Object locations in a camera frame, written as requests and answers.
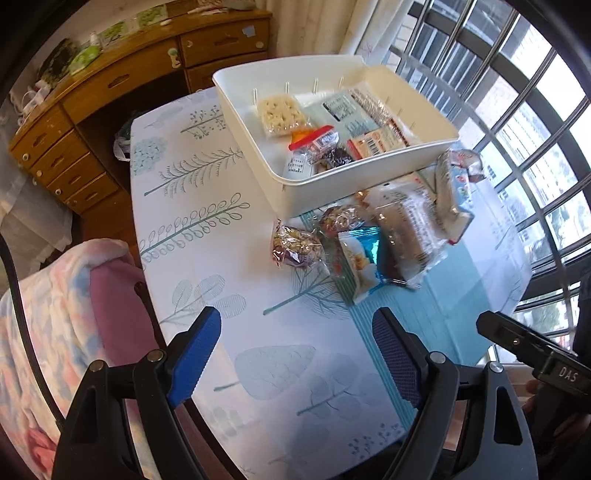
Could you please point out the pink fuzzy cloth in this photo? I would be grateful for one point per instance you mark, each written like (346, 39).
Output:
(39, 447)

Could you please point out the white curtain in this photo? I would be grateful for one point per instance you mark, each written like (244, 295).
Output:
(314, 23)

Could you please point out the clear brown cake packet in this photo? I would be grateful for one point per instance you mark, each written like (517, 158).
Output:
(406, 230)

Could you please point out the wooden desk with drawers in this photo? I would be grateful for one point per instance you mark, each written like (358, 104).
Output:
(120, 78)

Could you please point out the leaf print tablecloth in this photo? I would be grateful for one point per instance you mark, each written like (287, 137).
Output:
(221, 286)

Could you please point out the blue snack packet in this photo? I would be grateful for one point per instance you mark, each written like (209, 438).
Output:
(358, 263)

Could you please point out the green leaf picture card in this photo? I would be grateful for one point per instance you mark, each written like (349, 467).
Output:
(152, 16)
(116, 32)

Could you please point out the white power strip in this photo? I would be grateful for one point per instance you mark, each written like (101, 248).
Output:
(32, 99)

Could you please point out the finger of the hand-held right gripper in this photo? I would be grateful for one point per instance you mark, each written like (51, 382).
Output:
(508, 332)

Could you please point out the orange white oat bar packet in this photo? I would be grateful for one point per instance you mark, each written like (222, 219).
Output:
(295, 166)

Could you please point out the white red snack packet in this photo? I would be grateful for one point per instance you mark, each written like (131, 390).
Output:
(376, 143)

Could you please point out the black patterned bag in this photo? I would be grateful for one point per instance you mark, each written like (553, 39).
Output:
(57, 60)

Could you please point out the white plastic bin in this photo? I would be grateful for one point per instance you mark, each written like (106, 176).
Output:
(323, 194)

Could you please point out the clear rice cracker packet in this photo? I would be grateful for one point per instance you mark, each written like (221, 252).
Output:
(281, 113)

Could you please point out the green tissue box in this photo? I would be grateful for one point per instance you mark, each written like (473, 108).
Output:
(84, 60)

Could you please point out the red-topped cracker bag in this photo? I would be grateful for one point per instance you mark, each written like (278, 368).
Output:
(314, 141)

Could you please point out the clear labelled snack packet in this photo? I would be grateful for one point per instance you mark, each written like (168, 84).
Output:
(339, 108)

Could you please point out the barred window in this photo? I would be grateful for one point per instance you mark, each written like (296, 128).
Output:
(521, 152)

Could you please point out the clear nut bar packet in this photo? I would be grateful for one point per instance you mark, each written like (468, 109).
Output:
(295, 244)
(341, 218)

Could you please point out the blue white biscuit packet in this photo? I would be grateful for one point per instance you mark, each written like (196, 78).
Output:
(452, 198)

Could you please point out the person's right hand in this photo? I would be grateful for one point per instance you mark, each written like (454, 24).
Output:
(554, 429)

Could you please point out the pink blue floral blanket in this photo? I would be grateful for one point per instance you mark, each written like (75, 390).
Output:
(46, 323)

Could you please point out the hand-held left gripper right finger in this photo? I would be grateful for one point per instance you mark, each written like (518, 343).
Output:
(397, 360)

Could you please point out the maroon sofa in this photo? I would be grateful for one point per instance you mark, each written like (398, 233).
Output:
(120, 304)

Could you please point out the blue striped placemat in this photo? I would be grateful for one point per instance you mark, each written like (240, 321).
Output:
(461, 286)

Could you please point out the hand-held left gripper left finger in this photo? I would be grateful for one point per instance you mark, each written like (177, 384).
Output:
(194, 355)

